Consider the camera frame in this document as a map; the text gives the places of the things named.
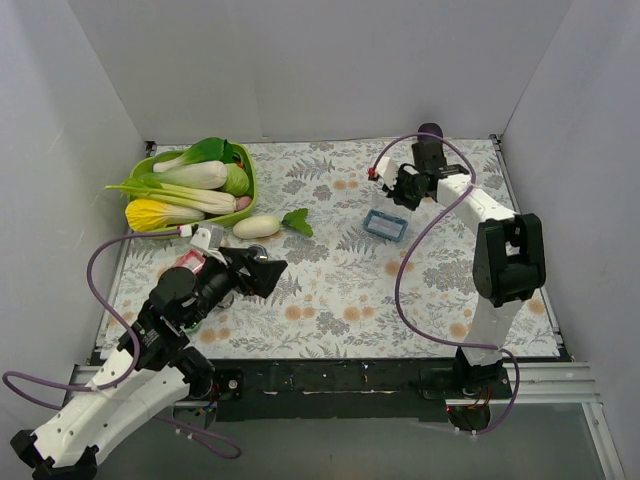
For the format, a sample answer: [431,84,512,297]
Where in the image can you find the blue rectangular pill box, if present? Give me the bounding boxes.
[363,194,410,242]

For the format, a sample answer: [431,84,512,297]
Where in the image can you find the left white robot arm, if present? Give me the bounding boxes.
[11,246,287,479]

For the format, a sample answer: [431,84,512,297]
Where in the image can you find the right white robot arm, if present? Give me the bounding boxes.
[368,132,546,398]

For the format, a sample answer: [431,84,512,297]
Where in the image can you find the dark blue round pill case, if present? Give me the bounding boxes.
[248,244,268,261]

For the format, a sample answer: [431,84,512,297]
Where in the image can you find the white cap pill bottle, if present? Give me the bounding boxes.
[217,293,234,309]

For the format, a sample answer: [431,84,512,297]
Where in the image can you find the pink rectangular pill box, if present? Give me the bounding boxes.
[172,250,206,274]

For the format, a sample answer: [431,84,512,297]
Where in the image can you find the white radish with leaves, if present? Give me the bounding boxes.
[232,208,314,240]

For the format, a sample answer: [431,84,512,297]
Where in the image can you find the green round pill case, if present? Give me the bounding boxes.
[185,323,201,333]

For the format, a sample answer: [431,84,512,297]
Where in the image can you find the purple eggplant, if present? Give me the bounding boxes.
[417,123,443,142]

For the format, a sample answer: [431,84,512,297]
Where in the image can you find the pink radish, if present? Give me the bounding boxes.
[235,196,252,211]

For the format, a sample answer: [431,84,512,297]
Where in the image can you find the light green cabbage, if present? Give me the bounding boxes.
[220,163,250,197]

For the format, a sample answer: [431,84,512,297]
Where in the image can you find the floral table mat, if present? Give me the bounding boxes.
[99,138,562,360]

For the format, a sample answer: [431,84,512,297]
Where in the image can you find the green bok choy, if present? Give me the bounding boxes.
[152,137,234,173]

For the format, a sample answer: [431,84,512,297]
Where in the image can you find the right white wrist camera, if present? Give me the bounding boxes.
[368,156,399,190]

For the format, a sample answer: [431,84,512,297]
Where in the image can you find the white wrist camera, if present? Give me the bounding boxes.
[368,156,399,190]
[190,222,227,265]

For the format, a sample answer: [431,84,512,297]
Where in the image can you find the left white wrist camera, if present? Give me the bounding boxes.
[190,222,227,265]

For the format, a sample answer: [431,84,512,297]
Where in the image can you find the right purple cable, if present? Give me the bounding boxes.
[368,133,521,435]

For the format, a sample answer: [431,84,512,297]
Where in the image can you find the purple cable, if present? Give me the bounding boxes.
[2,228,244,460]
[368,133,521,435]

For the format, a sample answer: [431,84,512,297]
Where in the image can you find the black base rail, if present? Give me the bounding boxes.
[154,357,506,424]

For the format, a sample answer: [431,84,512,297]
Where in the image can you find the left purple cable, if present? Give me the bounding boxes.
[2,228,244,460]

